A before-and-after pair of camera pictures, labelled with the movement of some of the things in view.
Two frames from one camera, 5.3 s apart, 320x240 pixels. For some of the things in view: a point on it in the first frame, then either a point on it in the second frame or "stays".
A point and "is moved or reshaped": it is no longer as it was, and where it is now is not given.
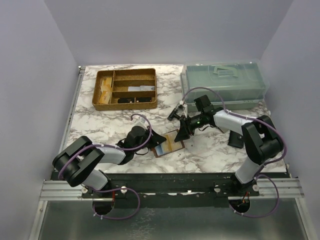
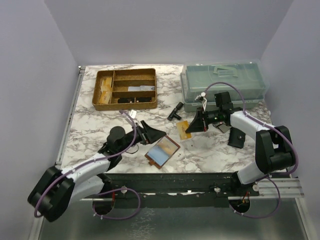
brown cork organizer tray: (125, 89) stays
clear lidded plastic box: (231, 84) stays
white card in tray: (142, 88) stays
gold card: (106, 85) stays
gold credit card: (169, 144) is moved or reshaped
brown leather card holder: (169, 146) is moved or reshaped
